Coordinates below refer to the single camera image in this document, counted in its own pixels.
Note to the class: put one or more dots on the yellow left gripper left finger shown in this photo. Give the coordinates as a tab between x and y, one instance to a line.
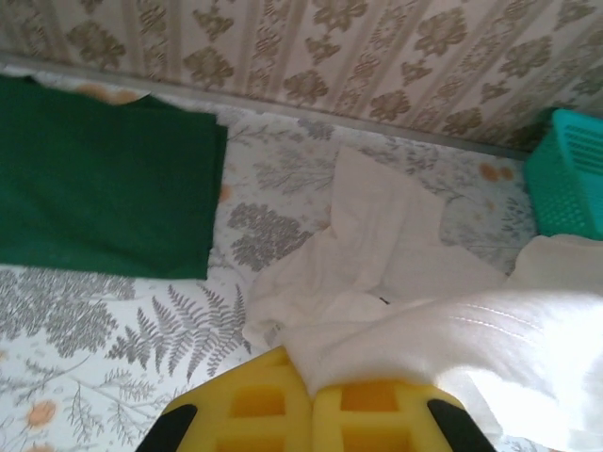
245	414

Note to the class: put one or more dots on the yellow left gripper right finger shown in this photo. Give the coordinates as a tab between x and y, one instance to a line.
391	424

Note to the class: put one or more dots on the white t-shirt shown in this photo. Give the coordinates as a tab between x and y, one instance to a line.
424	320

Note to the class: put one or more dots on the folded green t-shirt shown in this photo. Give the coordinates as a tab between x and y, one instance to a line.
103	183

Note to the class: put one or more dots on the teal plastic basket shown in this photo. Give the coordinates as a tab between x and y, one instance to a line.
560	188

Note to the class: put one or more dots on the aluminium rear rail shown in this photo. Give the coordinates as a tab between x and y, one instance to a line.
264	101

